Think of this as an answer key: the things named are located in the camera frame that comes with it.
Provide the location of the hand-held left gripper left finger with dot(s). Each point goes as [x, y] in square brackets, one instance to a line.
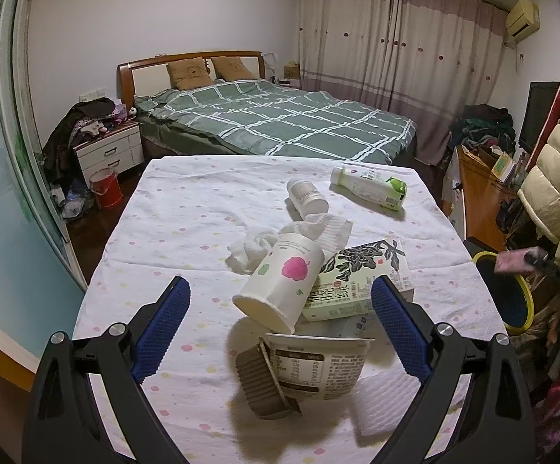
[163, 328]

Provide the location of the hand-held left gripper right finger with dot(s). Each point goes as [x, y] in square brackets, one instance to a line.
[396, 328]

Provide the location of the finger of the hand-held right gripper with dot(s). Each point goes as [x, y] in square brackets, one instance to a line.
[548, 262]

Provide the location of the pink packet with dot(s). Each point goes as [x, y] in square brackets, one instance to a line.
[514, 261]

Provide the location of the white blue pouch packet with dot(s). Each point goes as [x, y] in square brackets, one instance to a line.
[357, 326]

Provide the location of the yellow rimmed trash bin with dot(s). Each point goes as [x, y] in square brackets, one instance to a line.
[509, 290]

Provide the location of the carton with black floral print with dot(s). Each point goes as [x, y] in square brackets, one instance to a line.
[357, 270]

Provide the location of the white foam net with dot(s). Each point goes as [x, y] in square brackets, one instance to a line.
[386, 406]

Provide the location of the cream puffer jacket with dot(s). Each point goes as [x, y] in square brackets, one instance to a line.
[558, 179]

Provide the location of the white plastic tub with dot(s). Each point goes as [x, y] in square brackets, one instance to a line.
[318, 367]

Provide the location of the wooden desk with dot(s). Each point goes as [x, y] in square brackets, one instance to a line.
[483, 198]

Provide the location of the green book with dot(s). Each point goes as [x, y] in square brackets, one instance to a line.
[503, 165]

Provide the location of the brown ribbed paper sleeve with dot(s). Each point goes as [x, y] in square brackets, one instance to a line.
[258, 382]

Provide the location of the crumpled white tissue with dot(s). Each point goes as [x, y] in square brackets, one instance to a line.
[251, 251]

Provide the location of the white dotted tablecloth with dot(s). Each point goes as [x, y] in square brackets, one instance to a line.
[188, 212]

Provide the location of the paper cup with pink leaf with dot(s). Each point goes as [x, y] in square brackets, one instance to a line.
[280, 275]

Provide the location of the black television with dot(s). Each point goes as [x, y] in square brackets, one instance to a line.
[538, 116]

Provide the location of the white bottle with green cap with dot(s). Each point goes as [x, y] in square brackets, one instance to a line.
[362, 183]

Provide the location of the pile of mixed clothes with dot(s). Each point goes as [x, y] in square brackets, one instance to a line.
[483, 128]

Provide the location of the red bucket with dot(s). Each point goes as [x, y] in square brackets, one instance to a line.
[106, 188]

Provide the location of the small white bottle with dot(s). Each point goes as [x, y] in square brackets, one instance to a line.
[306, 198]

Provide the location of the white nightstand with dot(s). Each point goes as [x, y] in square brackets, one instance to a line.
[110, 150]

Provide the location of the dark clothes pile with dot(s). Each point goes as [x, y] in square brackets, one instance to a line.
[72, 130]

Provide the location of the glass sliding door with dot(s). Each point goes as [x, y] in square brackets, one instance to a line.
[4, 179]

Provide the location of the bed with green plaid duvet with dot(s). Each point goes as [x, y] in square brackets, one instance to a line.
[270, 116]

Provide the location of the air conditioner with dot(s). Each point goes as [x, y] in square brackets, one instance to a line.
[522, 19]

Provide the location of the brown pillow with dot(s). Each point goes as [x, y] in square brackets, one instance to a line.
[188, 72]
[231, 67]

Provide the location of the pink striped curtain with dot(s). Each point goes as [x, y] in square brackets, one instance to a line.
[396, 48]

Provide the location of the wooden bed frame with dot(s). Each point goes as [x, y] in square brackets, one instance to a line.
[149, 65]

